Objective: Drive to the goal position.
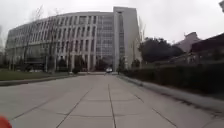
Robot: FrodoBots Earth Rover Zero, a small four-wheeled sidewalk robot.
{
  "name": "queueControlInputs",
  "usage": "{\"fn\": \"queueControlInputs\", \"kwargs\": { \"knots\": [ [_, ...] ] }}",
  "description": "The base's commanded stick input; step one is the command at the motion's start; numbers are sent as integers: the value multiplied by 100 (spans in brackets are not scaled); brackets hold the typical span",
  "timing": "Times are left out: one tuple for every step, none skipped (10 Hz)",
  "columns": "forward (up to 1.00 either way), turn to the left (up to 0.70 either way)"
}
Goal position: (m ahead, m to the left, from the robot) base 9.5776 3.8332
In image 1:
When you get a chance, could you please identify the white car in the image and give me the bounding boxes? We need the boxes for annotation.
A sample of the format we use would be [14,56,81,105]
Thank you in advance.
[105,67,114,74]

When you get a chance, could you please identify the row of dark bushes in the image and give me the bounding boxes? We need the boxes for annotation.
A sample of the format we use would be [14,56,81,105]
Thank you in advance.
[55,54,142,75]

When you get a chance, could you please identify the large grey office building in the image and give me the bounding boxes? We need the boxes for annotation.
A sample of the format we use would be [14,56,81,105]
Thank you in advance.
[4,6,143,73]

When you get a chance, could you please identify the grey concrete slab path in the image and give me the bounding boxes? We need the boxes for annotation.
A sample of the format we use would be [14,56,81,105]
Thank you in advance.
[0,73,224,128]

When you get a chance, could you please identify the dark leafy trees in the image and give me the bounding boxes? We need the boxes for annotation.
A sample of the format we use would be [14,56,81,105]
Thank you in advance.
[137,36,185,65]

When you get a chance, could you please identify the row of bare trees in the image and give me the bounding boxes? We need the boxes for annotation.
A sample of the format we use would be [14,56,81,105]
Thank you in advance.
[19,5,78,75]

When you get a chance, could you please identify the dark green hedge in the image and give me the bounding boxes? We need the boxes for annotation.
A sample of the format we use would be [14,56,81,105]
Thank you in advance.
[121,62,224,96]

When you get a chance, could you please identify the pale distant building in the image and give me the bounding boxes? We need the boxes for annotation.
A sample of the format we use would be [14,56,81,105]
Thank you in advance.
[173,31,203,54]

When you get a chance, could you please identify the grey stone kerb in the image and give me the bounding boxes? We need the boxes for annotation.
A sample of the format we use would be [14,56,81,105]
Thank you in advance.
[0,74,80,88]
[116,74,224,115]

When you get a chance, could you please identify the green grass lawn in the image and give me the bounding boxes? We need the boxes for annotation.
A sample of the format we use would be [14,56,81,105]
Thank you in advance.
[0,68,73,82]

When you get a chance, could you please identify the long dark low building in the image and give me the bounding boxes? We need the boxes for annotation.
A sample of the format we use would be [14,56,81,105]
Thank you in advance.
[189,32,224,65]

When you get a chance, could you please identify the robot's own part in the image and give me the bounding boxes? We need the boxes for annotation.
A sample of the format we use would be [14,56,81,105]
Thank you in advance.
[0,115,13,128]

